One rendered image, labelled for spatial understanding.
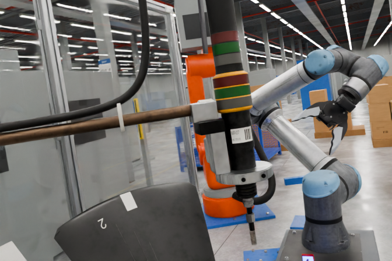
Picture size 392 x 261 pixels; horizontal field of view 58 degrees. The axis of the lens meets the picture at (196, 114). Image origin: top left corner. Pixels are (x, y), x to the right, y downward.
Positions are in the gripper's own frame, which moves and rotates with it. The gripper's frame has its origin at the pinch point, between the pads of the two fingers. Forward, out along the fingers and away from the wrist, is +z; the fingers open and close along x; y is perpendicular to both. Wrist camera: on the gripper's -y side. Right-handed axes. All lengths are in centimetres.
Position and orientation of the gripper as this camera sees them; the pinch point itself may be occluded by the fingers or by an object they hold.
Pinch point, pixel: (310, 138)
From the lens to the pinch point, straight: 112.1
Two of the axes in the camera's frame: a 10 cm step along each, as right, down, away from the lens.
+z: -7.0, 7.0, -1.5
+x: -7.1, -6.8, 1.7
